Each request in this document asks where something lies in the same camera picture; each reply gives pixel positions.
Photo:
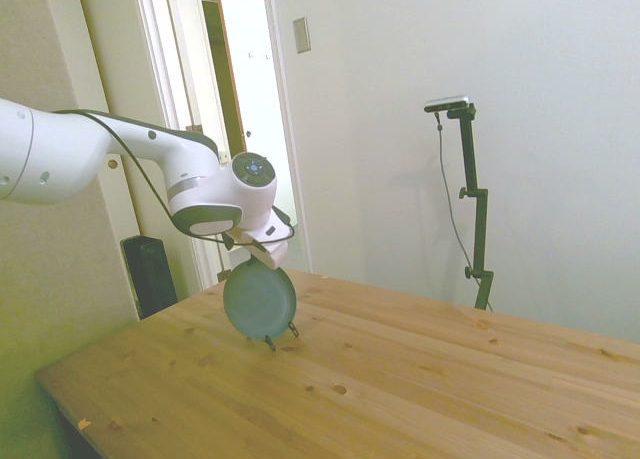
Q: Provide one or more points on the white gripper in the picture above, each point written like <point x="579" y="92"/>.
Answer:
<point x="272" y="255"/>

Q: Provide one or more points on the blue round plate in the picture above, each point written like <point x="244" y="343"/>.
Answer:
<point x="257" y="299"/>

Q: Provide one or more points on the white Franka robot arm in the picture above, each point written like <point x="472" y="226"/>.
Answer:
<point x="60" y="149"/>

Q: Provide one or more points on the white door latch plate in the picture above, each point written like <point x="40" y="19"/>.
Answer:
<point x="225" y="157"/>

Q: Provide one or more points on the black speaker box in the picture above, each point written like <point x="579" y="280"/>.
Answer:
<point x="150" y="279"/>

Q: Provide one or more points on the white open door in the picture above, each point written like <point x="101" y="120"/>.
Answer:
<point x="260" y="104"/>

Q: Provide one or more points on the round brass door pull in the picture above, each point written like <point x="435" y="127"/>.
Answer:
<point x="113" y="163"/>

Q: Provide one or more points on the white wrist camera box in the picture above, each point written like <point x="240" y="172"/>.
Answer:
<point x="272" y="229"/>

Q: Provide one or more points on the white door frame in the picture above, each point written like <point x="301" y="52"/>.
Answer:
<point x="165" y="79"/>

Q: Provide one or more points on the grey wall switch plate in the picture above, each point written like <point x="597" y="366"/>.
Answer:
<point x="301" y="35"/>

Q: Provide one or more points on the black camera stand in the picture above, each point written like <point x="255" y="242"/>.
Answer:
<point x="480" y="229"/>

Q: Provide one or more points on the silver exterior camera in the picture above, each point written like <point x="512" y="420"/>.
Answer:
<point x="447" y="103"/>

